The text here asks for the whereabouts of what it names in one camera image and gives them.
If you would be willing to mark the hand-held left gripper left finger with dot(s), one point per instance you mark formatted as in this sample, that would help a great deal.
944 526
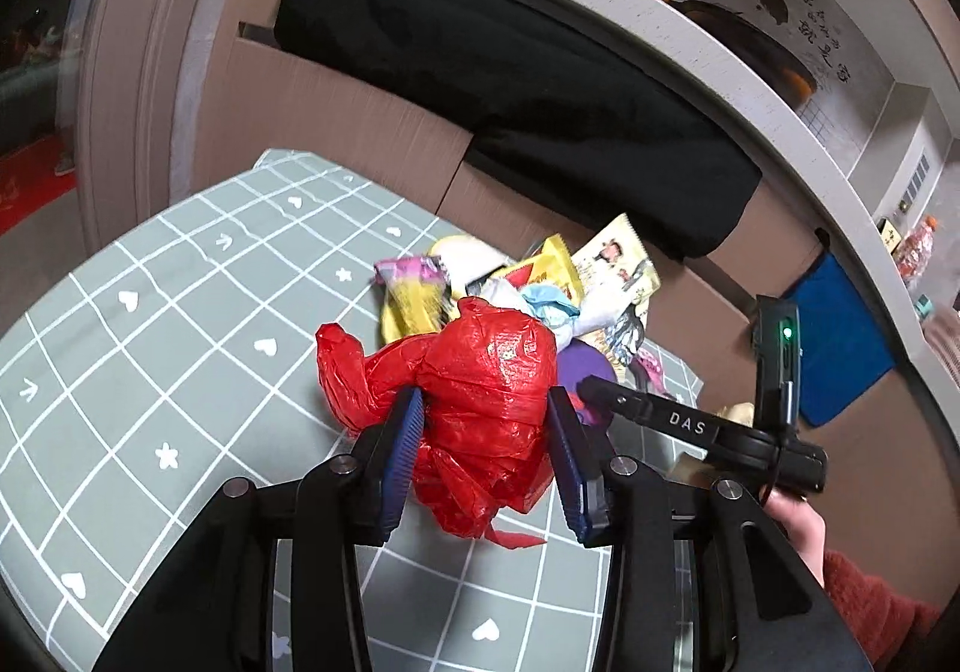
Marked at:
405 451

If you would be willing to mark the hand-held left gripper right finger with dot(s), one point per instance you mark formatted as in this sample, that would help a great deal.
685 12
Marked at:
568 451

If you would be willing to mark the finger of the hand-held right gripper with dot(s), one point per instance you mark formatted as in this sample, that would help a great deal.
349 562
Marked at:
652 417

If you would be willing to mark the red plastic bag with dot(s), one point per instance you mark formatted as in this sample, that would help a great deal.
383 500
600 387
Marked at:
480 372

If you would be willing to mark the person's right forearm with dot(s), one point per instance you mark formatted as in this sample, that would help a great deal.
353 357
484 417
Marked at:
877 612

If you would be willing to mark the person's right hand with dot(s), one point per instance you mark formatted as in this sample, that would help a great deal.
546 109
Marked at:
795 529

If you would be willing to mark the small pink wrapper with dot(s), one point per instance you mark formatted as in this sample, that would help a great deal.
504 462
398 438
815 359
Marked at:
649 368

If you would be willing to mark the blue cloth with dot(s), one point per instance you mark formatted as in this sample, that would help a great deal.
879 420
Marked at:
840 342

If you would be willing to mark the pale yellow scrap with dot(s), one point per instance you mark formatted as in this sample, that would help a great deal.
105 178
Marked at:
736 413

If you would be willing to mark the purple round object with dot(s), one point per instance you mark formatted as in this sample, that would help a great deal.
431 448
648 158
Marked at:
589 368

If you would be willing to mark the black white printed packet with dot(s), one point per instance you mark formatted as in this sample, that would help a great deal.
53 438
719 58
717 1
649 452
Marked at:
624 334

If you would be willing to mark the purple yellow snack wrapper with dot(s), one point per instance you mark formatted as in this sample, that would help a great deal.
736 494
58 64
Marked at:
412 297

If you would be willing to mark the white cartoon snack packet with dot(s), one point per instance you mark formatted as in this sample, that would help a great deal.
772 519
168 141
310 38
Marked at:
611 267

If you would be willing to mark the white crumpled paper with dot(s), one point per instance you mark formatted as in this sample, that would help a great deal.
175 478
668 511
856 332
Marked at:
501 293

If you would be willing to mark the orange drink bottle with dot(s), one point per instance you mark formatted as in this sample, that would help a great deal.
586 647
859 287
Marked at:
916 252

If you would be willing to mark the yellow snack packet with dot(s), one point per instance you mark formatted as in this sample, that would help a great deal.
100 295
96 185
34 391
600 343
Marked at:
551 267

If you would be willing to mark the grey checked tablecloth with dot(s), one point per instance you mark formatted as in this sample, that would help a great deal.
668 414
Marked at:
187 342

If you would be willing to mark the large cardboard box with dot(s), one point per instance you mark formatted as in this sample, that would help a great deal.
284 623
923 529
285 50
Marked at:
337 117

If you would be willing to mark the black cloth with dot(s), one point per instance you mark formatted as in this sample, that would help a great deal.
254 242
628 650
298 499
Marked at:
525 94

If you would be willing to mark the red floor mat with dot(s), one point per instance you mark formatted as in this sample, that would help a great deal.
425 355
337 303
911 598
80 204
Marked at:
30 184

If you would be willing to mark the wall socket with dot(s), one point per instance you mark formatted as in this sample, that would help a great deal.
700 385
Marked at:
916 177

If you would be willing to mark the white door frame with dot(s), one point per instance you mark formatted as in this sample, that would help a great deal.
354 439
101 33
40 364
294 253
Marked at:
135 57

